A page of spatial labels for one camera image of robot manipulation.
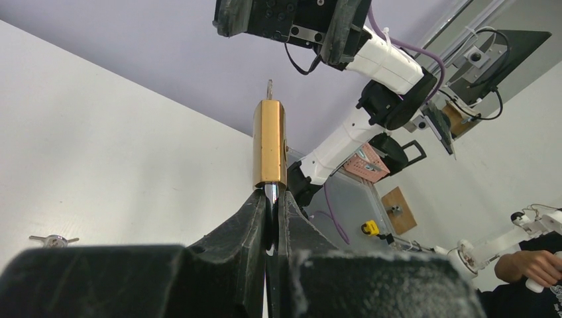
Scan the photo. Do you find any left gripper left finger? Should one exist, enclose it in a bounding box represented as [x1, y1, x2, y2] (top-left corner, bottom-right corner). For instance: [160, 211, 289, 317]
[1, 190, 266, 317]

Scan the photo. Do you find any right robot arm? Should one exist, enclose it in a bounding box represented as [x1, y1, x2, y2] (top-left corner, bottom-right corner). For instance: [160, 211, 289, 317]
[213, 1, 437, 207]

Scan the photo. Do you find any padlock silver key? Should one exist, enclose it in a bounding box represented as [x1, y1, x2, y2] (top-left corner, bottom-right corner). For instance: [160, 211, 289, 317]
[266, 79, 273, 100]

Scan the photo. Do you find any brass padlock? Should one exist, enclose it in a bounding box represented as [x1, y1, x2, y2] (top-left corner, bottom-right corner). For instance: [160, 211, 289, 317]
[253, 99, 287, 255]

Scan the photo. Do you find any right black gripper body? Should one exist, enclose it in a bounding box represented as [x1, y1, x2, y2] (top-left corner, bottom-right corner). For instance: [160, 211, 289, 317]
[213, 0, 372, 66]

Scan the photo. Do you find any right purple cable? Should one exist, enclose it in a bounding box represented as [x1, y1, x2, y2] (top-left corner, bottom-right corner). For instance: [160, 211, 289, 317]
[368, 6, 447, 104]

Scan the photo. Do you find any yellow tape measure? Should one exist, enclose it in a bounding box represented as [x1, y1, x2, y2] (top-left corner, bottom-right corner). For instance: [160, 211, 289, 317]
[361, 220, 380, 237]

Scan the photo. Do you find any pink plastic basket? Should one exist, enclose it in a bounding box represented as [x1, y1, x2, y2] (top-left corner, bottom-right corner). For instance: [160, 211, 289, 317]
[343, 143, 390, 184]

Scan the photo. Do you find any person hand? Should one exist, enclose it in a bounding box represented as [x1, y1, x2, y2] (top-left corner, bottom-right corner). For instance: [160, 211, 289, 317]
[494, 250, 561, 288]

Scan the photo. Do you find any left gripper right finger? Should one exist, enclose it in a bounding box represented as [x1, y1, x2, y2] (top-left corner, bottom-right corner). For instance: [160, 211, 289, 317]
[266, 191, 484, 317]

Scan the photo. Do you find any wooden block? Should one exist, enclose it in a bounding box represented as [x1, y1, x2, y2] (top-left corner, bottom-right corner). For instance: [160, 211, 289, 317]
[382, 187, 418, 235]

